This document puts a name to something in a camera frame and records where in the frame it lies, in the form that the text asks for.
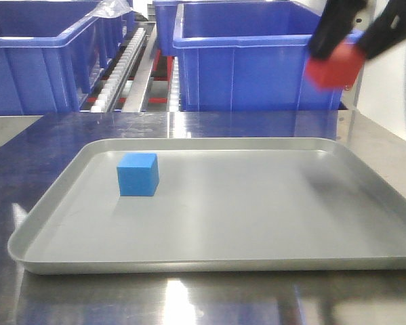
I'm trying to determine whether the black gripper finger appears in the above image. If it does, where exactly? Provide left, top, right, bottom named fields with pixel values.
left=308, top=0, right=367, bottom=60
left=357, top=0, right=406, bottom=61

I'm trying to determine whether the blue bin rear centre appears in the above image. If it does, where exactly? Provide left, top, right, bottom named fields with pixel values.
left=153, top=0, right=186, bottom=58

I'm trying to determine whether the blue plastic bin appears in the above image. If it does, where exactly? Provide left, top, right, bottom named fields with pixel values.
left=0, top=1, right=134, bottom=116
left=172, top=1, right=342, bottom=112

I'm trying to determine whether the white roller conveyor track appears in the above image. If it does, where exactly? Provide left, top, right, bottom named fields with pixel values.
left=90, top=28, right=146, bottom=113

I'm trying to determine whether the grey metal tray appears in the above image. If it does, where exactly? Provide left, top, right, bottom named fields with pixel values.
left=7, top=137, right=406, bottom=274

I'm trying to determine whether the blue cube block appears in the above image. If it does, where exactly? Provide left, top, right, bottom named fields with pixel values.
left=117, top=152, right=159, bottom=196

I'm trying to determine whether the clear plastic bag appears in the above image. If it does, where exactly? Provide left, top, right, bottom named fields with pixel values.
left=87, top=0, right=134, bottom=19

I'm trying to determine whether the blue plastic bin right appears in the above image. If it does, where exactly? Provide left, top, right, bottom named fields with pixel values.
left=172, top=1, right=342, bottom=112

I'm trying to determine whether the red cube block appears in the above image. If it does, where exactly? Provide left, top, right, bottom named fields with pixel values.
left=305, top=43, right=365, bottom=89

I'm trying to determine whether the blue plastic bin left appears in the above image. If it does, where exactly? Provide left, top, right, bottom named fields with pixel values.
left=0, top=1, right=134, bottom=116

